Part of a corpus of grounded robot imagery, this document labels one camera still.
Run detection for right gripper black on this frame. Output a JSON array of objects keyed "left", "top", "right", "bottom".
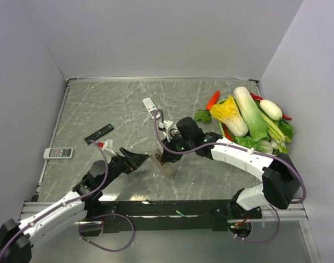
[{"left": 161, "top": 133, "right": 194, "bottom": 163}]

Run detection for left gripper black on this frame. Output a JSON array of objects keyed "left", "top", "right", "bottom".
[{"left": 99, "top": 147, "right": 149, "bottom": 189}]

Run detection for white remote with blue button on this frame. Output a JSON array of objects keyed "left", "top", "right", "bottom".
[{"left": 149, "top": 148, "right": 175, "bottom": 178}]

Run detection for green battery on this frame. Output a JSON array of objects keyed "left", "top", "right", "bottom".
[{"left": 175, "top": 210, "right": 186, "bottom": 218}]

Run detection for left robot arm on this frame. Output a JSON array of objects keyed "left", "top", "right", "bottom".
[{"left": 0, "top": 148, "right": 149, "bottom": 262}]

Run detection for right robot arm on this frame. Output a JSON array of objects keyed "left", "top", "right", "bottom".
[{"left": 154, "top": 117, "right": 303, "bottom": 218}]

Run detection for black remote control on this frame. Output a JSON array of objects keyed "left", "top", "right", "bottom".
[{"left": 84, "top": 124, "right": 114, "bottom": 145}]

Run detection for white remote far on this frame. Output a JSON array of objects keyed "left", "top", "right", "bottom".
[{"left": 142, "top": 98, "right": 160, "bottom": 119}]

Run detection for white grey remote left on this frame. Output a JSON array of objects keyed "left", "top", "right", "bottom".
[{"left": 43, "top": 147, "right": 74, "bottom": 160}]

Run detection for green leaf by carrot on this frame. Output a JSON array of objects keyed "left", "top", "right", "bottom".
[{"left": 193, "top": 110, "right": 211, "bottom": 123}]

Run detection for red pepper in tray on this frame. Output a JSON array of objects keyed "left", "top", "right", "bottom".
[{"left": 222, "top": 123, "right": 233, "bottom": 141}]

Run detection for orange carrot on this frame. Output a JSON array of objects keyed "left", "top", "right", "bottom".
[{"left": 205, "top": 90, "right": 220, "bottom": 111}]

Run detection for yellow napa cabbage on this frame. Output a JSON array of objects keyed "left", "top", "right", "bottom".
[{"left": 210, "top": 95, "right": 249, "bottom": 137}]

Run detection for green lettuce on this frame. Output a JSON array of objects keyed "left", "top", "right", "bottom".
[{"left": 235, "top": 136, "right": 263, "bottom": 152}]

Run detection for green plastic tray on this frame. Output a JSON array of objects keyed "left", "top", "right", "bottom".
[{"left": 216, "top": 98, "right": 283, "bottom": 158}]

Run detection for green napa cabbage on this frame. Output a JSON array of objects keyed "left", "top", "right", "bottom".
[{"left": 234, "top": 87, "right": 268, "bottom": 142}]

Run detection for bok choy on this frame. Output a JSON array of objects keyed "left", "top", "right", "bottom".
[{"left": 255, "top": 139, "right": 288, "bottom": 156}]

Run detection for red chili pepper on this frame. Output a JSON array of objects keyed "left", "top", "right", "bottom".
[{"left": 250, "top": 92, "right": 292, "bottom": 121}]

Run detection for celery stalks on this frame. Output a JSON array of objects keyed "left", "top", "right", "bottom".
[{"left": 261, "top": 112, "right": 293, "bottom": 143}]

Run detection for white eggplant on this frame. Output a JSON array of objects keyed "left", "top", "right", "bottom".
[{"left": 260, "top": 99, "right": 283, "bottom": 121}]

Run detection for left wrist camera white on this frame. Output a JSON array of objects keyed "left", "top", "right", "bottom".
[{"left": 97, "top": 139, "right": 117, "bottom": 158}]

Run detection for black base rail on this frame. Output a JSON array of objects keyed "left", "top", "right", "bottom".
[{"left": 85, "top": 199, "right": 262, "bottom": 233}]

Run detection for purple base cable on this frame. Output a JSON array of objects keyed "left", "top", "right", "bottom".
[{"left": 78, "top": 214, "right": 135, "bottom": 252}]

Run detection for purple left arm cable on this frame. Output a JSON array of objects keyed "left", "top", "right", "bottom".
[{"left": 0, "top": 141, "right": 109, "bottom": 261}]

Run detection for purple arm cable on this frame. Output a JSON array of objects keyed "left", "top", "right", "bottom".
[
  {"left": 0, "top": 141, "right": 109, "bottom": 261},
  {"left": 153, "top": 108, "right": 307, "bottom": 204}
]

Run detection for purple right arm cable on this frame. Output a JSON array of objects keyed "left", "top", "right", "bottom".
[{"left": 153, "top": 108, "right": 307, "bottom": 204}]

